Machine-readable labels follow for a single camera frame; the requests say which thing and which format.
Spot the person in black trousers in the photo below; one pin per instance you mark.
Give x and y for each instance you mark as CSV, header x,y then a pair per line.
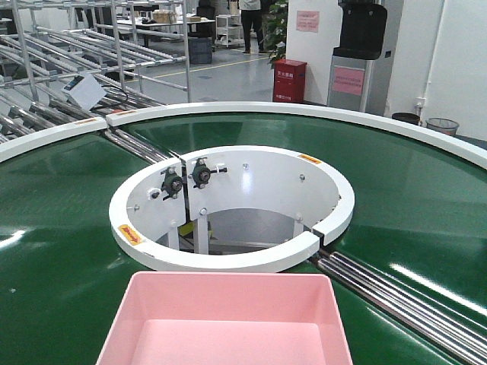
x,y
251,19

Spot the dark grey crate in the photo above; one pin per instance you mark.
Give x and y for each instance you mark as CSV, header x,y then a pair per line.
x,y
200,50

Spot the pink wall notice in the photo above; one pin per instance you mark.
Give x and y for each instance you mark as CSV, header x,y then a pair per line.
x,y
307,21

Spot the steel conveyor rollers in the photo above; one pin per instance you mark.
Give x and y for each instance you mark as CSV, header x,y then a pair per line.
x,y
430,322
138,147

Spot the steel conveyor rollers right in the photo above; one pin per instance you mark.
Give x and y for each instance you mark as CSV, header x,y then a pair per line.
x,y
430,322

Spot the pink plastic bin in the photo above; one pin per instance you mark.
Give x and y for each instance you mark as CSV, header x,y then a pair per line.
x,y
227,318

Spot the white control box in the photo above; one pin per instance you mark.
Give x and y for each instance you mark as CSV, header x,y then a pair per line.
x,y
84,91

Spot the grey water dispenser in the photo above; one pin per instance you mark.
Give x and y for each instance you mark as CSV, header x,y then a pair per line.
x,y
360,45

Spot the black waste bin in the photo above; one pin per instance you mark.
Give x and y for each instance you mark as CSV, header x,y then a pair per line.
x,y
410,118

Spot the mesh waste basket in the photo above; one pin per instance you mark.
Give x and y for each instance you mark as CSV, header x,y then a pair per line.
x,y
442,125

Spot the white shelf trolley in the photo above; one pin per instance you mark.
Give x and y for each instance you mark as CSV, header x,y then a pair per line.
x,y
229,32

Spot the green conveyor belt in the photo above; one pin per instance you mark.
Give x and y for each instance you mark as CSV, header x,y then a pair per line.
x,y
419,219

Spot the metal roller rack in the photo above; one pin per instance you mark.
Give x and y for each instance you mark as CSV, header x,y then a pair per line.
x,y
45,44

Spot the green potted plant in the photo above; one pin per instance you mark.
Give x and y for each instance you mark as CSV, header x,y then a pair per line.
x,y
275,21

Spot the red fire extinguisher box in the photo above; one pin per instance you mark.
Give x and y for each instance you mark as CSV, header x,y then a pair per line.
x,y
289,81

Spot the steel conveyor rollers left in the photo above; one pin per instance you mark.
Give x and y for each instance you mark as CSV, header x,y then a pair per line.
x,y
138,147

